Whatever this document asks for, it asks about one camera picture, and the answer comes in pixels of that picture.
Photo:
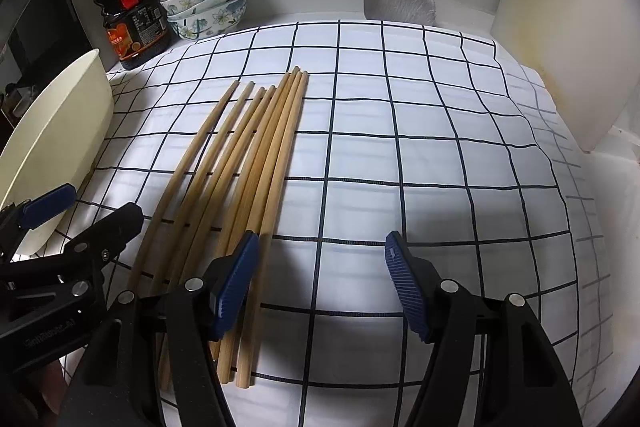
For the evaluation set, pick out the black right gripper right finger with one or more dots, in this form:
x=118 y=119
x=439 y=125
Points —
x=524 y=380

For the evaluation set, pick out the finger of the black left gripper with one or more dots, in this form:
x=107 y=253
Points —
x=92 y=249
x=32 y=213

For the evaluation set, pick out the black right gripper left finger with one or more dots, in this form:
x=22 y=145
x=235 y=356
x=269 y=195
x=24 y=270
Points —
x=116 y=383

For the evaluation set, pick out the person's hand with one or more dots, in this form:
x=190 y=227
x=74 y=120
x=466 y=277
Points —
x=50 y=387

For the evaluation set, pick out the large cream bowl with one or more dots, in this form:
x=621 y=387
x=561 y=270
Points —
x=54 y=143

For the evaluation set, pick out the dark soy sauce bottle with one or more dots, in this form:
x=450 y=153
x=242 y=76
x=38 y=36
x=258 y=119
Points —
x=137 y=29

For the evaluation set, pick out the stacked floral ceramic bowls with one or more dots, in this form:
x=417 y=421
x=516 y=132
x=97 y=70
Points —
x=200 y=19

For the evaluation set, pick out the white black grid cloth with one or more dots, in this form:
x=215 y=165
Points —
x=435 y=134

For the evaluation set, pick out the white cutting board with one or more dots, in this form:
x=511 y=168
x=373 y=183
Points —
x=586 y=51

